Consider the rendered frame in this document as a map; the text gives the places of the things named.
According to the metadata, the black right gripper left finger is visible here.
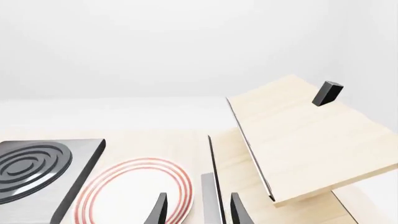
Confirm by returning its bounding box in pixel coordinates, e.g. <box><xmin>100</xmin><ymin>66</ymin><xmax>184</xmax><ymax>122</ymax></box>
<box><xmin>144</xmin><ymin>192</ymin><xmax>169</xmax><ymax>224</ymax></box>

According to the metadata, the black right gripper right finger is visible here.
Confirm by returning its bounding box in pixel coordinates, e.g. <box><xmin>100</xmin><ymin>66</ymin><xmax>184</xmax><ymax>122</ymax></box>
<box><xmin>229</xmin><ymin>192</ymin><xmax>256</xmax><ymax>224</ymax></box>

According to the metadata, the pale wooden cabinet drawer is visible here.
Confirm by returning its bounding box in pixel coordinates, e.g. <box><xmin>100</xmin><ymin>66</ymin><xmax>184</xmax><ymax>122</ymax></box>
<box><xmin>207</xmin><ymin>134</ymin><xmax>275</xmax><ymax>224</ymax></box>

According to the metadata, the pale wooden cabinet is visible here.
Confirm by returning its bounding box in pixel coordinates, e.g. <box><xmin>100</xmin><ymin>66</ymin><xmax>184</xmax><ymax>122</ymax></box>
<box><xmin>207</xmin><ymin>73</ymin><xmax>398</xmax><ymax>224</ymax></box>

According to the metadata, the white plate with red rings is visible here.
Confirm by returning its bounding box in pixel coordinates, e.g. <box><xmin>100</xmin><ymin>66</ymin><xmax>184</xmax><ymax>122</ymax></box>
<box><xmin>72</xmin><ymin>157</ymin><xmax>195</xmax><ymax>224</ymax></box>

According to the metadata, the flat black stove plate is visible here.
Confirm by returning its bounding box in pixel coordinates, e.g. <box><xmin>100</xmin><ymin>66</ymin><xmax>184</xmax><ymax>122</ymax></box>
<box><xmin>0</xmin><ymin>138</ymin><xmax>107</xmax><ymax>224</ymax></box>

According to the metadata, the grey drawer handle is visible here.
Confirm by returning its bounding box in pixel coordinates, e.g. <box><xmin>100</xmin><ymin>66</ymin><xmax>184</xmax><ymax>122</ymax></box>
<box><xmin>200</xmin><ymin>172</ymin><xmax>225</xmax><ymax>224</ymax></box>

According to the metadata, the black block-shaped cabinet handle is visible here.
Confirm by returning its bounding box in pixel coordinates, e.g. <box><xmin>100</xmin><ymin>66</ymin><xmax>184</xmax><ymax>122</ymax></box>
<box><xmin>312</xmin><ymin>80</ymin><xmax>345</xmax><ymax>108</ymax></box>

